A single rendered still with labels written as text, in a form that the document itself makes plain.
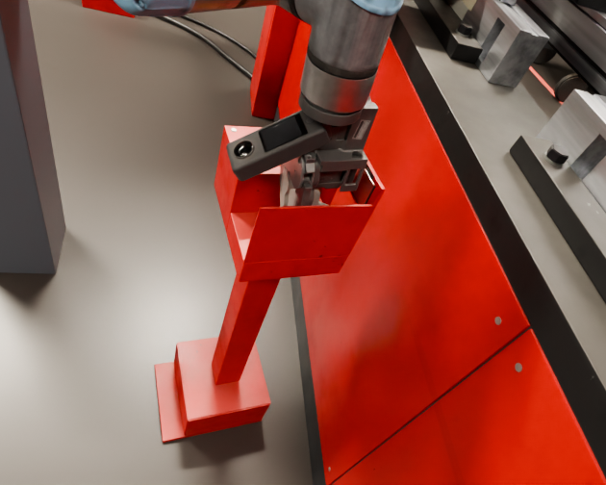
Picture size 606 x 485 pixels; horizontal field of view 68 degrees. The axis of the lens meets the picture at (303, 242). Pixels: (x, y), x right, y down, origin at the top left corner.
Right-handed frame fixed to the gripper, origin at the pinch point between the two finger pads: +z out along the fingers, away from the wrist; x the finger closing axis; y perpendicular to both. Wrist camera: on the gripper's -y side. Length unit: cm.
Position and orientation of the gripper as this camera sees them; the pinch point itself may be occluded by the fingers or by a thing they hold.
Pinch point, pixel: (284, 220)
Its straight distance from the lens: 63.3
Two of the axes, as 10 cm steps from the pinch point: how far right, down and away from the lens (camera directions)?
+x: -2.9, -7.7, 5.7
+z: -1.9, 6.3, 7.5
